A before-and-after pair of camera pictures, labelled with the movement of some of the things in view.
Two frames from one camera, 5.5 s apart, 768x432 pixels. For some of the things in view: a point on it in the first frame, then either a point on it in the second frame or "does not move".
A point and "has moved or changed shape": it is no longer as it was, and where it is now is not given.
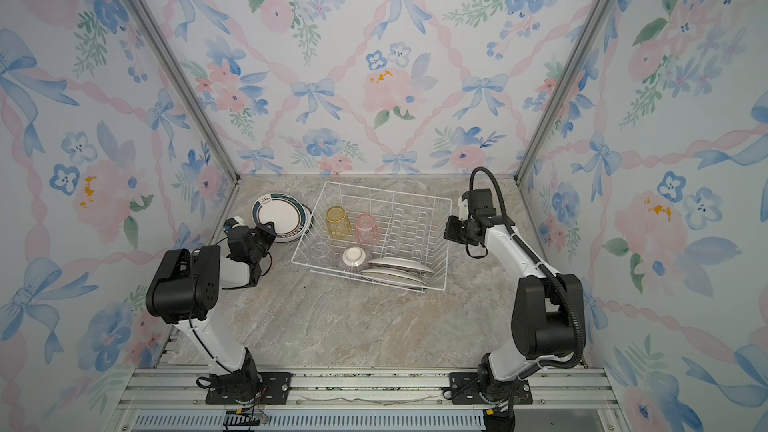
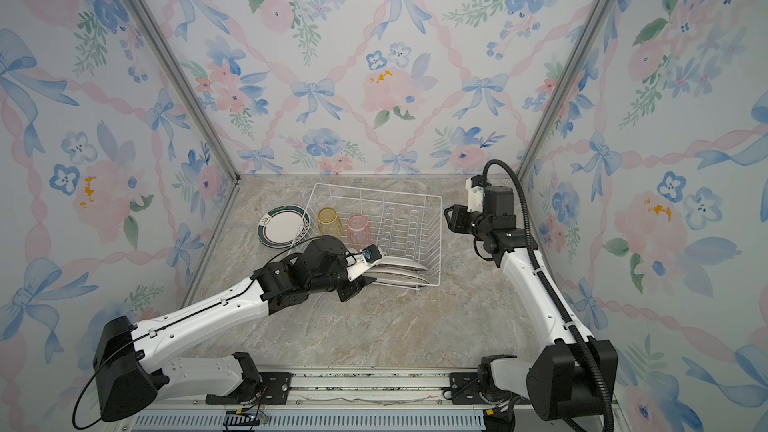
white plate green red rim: x=288 y=217 has moved or changed shape
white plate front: x=396 y=276 does not move
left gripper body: x=263 y=240 → x=339 y=281
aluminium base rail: x=164 y=399 does not move
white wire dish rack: x=392 y=239 does not move
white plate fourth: x=401 y=263 does not move
